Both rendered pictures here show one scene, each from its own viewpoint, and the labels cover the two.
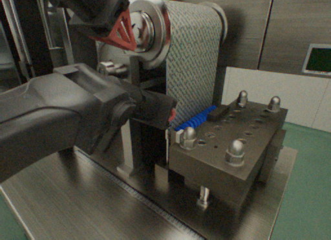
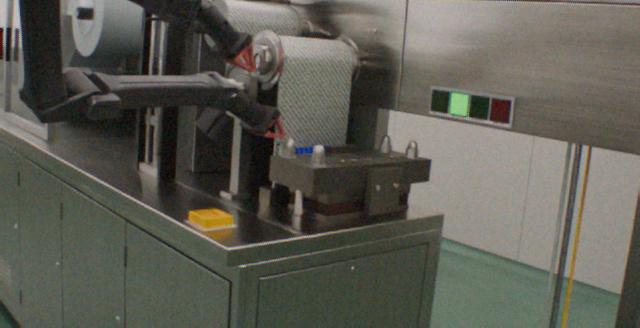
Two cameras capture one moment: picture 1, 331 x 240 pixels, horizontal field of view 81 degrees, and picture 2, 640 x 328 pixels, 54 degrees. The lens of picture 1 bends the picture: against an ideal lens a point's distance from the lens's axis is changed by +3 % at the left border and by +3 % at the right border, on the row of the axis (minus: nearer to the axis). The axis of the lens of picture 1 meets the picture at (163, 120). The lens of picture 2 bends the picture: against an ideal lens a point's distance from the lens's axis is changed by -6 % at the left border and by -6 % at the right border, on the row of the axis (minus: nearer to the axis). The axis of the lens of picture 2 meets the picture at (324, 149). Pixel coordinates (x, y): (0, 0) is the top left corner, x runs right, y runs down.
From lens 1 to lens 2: 1.22 m
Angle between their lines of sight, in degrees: 19
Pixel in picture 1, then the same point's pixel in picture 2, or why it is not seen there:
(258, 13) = (395, 53)
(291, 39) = (419, 80)
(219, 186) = (301, 182)
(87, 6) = (225, 42)
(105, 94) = (224, 85)
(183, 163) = (279, 169)
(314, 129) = not seen: outside the picture
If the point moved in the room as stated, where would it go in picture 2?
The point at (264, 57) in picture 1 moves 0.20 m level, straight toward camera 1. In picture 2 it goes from (401, 97) to (360, 97)
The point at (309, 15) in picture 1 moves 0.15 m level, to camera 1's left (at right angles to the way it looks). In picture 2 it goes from (429, 60) to (370, 54)
